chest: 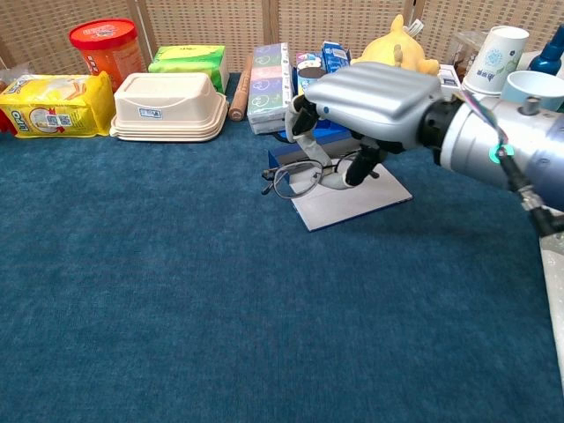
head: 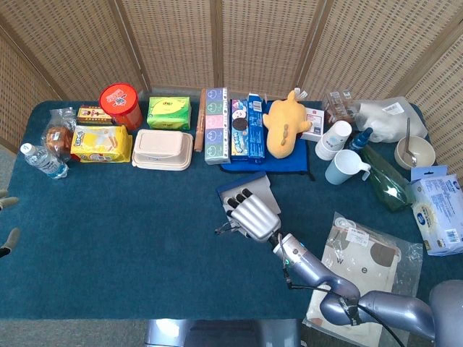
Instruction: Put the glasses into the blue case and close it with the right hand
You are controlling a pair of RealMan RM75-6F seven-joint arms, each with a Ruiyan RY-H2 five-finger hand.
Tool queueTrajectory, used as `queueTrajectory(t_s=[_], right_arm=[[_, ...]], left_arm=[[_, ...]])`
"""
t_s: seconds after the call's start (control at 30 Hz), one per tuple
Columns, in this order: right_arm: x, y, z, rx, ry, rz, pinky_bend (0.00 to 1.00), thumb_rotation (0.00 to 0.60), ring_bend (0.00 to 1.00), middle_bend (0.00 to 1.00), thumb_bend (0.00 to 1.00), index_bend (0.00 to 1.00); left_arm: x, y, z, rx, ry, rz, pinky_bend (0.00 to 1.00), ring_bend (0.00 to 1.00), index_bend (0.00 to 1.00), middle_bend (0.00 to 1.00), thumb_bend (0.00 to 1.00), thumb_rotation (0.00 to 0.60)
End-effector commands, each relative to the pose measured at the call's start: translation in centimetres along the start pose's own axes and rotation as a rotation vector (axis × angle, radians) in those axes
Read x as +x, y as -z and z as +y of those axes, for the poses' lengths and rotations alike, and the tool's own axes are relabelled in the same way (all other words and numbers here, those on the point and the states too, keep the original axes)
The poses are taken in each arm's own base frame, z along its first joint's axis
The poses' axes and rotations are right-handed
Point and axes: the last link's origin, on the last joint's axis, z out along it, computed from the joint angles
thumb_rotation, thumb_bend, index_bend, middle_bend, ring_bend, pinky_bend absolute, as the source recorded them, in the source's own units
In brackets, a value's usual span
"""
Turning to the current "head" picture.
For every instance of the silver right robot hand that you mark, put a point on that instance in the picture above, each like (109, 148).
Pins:
(257, 220)

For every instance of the black grey left robot hand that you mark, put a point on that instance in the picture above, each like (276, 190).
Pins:
(7, 202)

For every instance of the blue glasses case grey inside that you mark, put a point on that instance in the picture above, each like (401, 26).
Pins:
(262, 191)

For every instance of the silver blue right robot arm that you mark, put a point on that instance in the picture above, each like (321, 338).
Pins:
(325, 282)

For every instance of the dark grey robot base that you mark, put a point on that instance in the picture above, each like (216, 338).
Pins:
(202, 336)

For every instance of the clear plastic water bottle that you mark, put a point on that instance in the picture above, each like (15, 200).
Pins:
(43, 160)

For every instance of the blue cloth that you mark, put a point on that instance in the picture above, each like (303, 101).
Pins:
(289, 162)

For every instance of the bagged brown bread bun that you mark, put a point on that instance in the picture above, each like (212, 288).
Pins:
(58, 137)

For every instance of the blue open carton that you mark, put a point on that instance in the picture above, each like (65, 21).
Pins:
(256, 133)

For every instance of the blue yellow cookie box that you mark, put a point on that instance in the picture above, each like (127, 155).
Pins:
(239, 130)

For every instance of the light blue mug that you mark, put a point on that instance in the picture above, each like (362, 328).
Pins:
(343, 168)

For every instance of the yellow plush toy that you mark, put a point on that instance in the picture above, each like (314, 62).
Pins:
(285, 123)

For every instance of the pastel multicolour tissue pack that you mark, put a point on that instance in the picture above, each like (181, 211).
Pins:
(216, 126)

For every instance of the bagged cream shirt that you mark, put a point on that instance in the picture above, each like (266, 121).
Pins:
(361, 253)

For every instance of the white paper cup stack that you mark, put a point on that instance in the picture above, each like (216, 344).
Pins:
(332, 141)

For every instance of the yellow biscuit package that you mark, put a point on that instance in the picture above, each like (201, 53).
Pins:
(101, 144)

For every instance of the small white red box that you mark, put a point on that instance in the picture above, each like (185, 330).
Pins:
(314, 124)

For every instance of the wooden rolling pin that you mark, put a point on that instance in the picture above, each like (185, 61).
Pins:
(199, 123)

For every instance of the beige lidded lunch box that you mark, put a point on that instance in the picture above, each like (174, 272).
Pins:
(161, 148)

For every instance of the small brown yellow box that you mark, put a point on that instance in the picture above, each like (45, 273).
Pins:
(94, 115)

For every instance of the teal table cover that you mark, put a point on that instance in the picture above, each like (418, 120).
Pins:
(126, 235)

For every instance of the small dark blue bottle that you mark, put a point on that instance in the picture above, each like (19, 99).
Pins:
(361, 139)

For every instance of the green glass bottle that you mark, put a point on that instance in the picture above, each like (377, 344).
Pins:
(387, 180)

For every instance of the clear plastic box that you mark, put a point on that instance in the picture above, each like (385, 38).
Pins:
(338, 108)

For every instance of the green tissue box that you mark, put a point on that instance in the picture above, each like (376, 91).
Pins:
(168, 112)

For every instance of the orange tub with red lid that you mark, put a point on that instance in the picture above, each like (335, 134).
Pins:
(119, 99)

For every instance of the white plastic bag with label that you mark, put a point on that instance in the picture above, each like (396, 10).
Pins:
(383, 119)

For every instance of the metal spoon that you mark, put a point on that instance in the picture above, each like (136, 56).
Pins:
(408, 137)

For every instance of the wicker folding screen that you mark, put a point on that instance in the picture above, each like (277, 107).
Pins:
(253, 43)

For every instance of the beige bowl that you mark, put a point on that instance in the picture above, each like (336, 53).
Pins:
(423, 153)

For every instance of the blue white wipes pack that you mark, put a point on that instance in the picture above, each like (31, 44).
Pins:
(437, 213)

